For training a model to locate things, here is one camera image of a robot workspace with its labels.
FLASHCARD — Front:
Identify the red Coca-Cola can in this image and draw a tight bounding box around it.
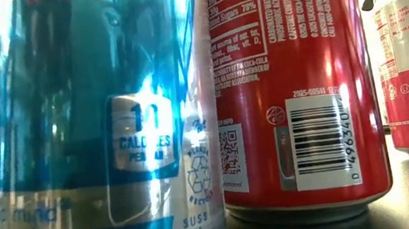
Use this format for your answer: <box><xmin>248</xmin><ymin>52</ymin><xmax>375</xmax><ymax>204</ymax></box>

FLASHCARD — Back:
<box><xmin>198</xmin><ymin>0</ymin><xmax>397</xmax><ymax>229</ymax></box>

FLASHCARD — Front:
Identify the blue Red Bull can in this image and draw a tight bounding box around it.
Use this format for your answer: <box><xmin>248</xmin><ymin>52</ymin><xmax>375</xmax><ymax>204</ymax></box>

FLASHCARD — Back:
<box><xmin>0</xmin><ymin>0</ymin><xmax>232</xmax><ymax>229</ymax></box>

